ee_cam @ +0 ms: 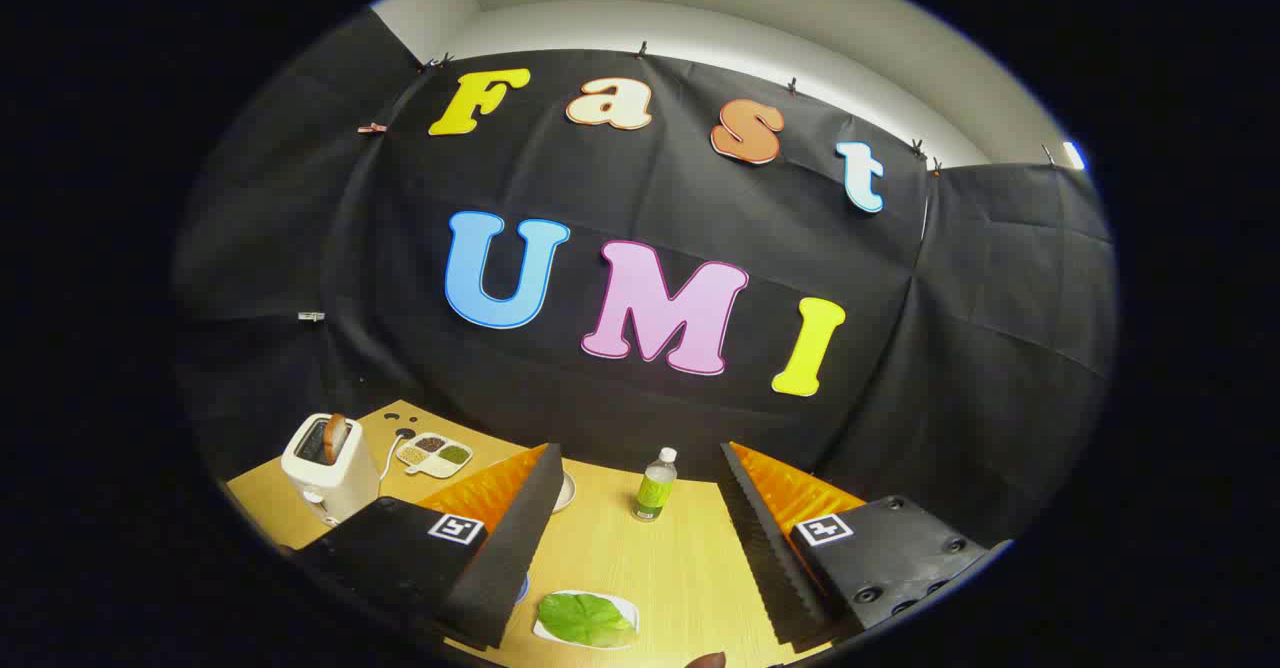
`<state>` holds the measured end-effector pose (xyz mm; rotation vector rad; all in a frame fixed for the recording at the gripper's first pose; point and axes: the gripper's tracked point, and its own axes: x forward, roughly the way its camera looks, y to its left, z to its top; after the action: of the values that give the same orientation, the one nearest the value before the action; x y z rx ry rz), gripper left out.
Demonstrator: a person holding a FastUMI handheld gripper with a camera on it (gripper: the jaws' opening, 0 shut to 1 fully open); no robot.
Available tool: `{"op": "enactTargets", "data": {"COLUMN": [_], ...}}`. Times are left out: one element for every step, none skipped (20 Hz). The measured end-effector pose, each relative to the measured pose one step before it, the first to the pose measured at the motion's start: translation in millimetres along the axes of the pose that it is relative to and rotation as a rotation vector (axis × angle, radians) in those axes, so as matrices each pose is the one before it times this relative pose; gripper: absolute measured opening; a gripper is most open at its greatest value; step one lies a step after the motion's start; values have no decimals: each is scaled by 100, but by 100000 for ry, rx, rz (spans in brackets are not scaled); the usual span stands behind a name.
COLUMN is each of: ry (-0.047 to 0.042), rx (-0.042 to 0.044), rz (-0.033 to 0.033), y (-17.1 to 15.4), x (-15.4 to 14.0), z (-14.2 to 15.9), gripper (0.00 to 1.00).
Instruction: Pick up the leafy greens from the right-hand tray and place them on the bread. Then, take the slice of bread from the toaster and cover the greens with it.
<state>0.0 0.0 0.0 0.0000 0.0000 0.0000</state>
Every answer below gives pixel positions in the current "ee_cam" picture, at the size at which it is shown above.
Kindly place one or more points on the toasted bread slice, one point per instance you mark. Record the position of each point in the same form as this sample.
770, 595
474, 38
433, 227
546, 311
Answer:
336, 438

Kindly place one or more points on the white rounded square plate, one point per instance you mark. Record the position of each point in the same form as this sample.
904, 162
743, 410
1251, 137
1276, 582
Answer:
622, 604

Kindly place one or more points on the white divided dish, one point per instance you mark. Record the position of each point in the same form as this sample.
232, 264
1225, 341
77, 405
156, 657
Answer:
430, 465

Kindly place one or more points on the black backdrop cloth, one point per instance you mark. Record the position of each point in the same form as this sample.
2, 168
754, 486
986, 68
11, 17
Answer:
650, 178

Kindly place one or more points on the heap of green beans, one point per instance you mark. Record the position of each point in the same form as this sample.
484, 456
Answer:
455, 454

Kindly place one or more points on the heap of brown beans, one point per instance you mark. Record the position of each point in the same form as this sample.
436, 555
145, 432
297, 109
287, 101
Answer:
430, 443

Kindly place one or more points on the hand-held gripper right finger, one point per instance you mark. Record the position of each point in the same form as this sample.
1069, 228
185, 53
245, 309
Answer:
770, 558

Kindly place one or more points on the green lettuce leaf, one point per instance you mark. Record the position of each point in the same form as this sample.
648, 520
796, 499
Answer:
585, 618

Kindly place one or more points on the white round plate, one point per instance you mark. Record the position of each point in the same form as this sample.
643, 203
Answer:
566, 493

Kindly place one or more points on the green label plastic bottle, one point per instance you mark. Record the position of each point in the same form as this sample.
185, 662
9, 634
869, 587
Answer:
654, 493

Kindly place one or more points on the blue round plate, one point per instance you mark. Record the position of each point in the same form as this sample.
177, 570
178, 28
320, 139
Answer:
523, 588

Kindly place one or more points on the heap of yellow beans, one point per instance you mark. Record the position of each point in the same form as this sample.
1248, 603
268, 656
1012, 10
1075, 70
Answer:
413, 455

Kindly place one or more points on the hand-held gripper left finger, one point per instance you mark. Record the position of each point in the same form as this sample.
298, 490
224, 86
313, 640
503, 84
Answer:
510, 558

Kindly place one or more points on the white toaster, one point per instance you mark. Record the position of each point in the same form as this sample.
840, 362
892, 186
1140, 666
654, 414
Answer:
345, 493

